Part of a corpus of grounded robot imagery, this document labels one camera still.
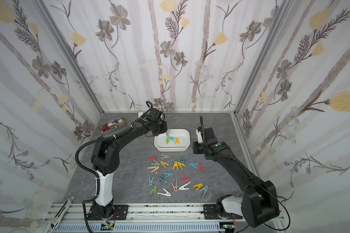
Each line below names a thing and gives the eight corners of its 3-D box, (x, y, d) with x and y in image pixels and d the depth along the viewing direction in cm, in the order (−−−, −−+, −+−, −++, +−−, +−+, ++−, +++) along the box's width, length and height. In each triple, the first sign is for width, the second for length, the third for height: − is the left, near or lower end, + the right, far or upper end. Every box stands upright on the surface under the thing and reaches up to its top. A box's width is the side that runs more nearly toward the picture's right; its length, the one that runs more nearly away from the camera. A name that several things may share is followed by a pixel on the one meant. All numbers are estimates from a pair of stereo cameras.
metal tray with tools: (101, 135, 109) (100, 133, 106) (99, 127, 114) (97, 125, 112) (128, 125, 115) (127, 122, 113) (124, 117, 121) (123, 115, 118)
